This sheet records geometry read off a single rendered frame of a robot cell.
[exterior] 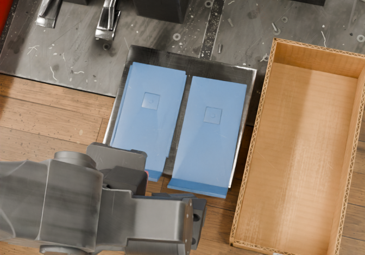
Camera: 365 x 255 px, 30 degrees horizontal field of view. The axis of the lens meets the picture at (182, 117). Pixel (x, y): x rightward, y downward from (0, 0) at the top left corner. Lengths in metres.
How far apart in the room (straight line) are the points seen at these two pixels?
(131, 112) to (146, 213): 0.27
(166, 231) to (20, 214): 0.13
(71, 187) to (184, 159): 0.29
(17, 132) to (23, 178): 0.37
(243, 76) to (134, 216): 0.32
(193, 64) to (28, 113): 0.23
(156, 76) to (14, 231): 0.39
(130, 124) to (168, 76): 0.08
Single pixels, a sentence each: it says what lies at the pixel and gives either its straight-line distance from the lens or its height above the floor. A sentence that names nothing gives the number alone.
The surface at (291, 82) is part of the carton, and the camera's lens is 0.89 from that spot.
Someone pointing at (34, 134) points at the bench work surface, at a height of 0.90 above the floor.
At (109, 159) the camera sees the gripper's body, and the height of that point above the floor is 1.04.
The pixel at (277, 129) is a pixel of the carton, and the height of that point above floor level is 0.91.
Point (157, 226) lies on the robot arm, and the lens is 0.61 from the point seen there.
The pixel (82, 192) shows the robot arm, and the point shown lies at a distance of 0.58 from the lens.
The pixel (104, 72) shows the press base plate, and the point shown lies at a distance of 0.92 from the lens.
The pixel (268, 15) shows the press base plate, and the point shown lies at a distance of 0.94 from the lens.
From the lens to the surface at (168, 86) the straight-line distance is 0.87.
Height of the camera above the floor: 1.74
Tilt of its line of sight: 72 degrees down
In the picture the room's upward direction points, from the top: 11 degrees counter-clockwise
